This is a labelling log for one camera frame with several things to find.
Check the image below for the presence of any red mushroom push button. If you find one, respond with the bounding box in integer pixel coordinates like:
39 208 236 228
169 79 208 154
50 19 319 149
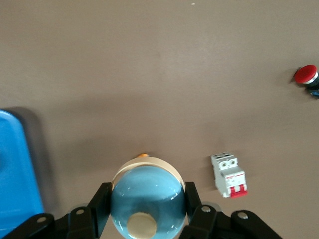
294 64 319 98

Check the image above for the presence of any white red circuit breaker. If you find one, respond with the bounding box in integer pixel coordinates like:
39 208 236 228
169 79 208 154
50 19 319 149
210 152 249 199

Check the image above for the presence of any blue service bell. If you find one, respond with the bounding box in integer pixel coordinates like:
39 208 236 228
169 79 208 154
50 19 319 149
110 156 186 239

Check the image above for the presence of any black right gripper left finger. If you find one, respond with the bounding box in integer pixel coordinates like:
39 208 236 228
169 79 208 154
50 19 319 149
0 182 113 239

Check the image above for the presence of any brown table mat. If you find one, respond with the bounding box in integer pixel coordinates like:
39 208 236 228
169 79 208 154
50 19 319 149
0 0 319 239

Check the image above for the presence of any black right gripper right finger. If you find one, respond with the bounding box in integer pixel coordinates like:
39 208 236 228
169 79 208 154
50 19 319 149
179 181 282 239

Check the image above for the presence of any blue plastic tray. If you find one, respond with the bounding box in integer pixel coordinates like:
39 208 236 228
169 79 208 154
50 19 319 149
0 109 45 232

